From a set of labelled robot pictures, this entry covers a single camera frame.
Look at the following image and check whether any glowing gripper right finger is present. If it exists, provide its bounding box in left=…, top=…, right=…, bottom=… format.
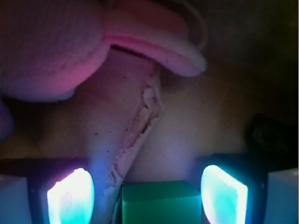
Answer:
left=200, top=154, right=299, bottom=224

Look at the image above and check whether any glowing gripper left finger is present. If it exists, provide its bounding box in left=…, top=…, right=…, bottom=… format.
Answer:
left=0, top=158, right=95, bottom=224

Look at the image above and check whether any green rectangular block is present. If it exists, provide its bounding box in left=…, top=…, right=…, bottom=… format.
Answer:
left=121, top=181, right=202, bottom=224

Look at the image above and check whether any brown paper bag tray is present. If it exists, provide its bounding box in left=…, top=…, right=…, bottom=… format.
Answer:
left=0, top=0, right=299, bottom=224

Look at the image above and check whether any pink plush bunny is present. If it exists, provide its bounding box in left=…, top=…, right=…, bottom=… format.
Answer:
left=0, top=0, right=206, bottom=102

